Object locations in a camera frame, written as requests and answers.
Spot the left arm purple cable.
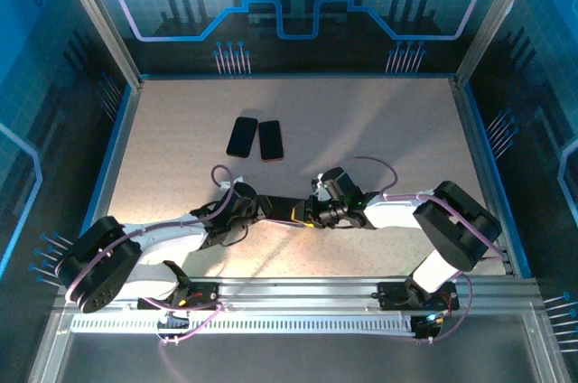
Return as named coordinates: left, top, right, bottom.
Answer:
left=64, top=164, right=226, bottom=357

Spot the white slotted cable duct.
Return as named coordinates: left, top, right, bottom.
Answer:
left=70, top=314, right=416, bottom=335

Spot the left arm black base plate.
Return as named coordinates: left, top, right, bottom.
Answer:
left=137, top=281, right=220, bottom=312

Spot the aluminium corner post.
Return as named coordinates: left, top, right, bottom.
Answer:
left=452, top=0, right=546, bottom=89
left=48, top=0, right=145, bottom=89

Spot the grey metal front tray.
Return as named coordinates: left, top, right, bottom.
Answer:
left=26, top=301, right=570, bottom=383

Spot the grey-blue phone case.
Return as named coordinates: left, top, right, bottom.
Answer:
left=260, top=195, right=302, bottom=225

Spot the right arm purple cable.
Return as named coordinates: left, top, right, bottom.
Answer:
left=350, top=155, right=505, bottom=343

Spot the aluminium side rail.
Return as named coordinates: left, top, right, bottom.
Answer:
left=83, top=78, right=145, bottom=226
left=451, top=77, right=533, bottom=278

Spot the black controller board with LEDs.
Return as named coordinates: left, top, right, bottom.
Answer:
left=413, top=313, right=448, bottom=341

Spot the aluminium front rail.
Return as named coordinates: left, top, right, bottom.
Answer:
left=53, top=276, right=543, bottom=314

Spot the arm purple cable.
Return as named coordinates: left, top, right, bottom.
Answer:
left=350, top=155, right=505, bottom=343
left=64, top=164, right=226, bottom=357

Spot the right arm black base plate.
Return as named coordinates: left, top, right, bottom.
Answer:
left=378, top=281, right=460, bottom=312

